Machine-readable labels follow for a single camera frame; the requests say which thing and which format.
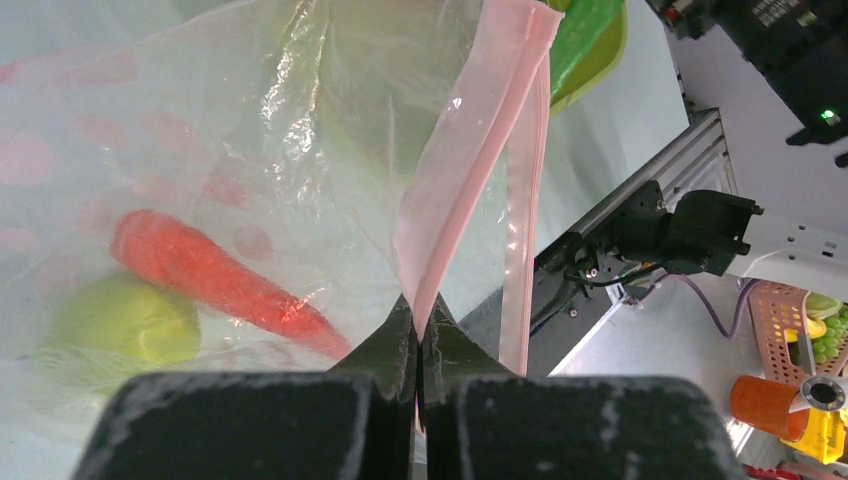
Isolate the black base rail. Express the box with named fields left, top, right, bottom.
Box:
left=457, top=109, right=737, bottom=379

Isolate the yellow box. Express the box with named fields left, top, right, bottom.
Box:
left=789, top=409, right=847, bottom=465

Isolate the green grape bunch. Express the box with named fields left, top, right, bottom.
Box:
left=805, top=293, right=847, bottom=365

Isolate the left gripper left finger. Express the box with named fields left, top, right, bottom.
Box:
left=73, top=299, right=418, bottom=479

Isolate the red chili pepper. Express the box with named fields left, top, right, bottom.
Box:
left=110, top=209, right=352, bottom=359

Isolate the pink perforated basket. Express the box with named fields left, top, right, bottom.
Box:
left=748, top=281, right=847, bottom=386

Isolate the orange cup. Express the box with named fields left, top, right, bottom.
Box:
left=729, top=375, right=809, bottom=442

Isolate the green pear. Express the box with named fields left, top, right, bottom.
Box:
left=46, top=273, right=201, bottom=365

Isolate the clear zip top bag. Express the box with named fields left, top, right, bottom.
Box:
left=1, top=1, right=563, bottom=448

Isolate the green plastic bin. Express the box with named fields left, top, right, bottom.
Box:
left=547, top=0, right=628, bottom=115

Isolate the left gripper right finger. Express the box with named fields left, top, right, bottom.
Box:
left=418, top=299, right=744, bottom=479

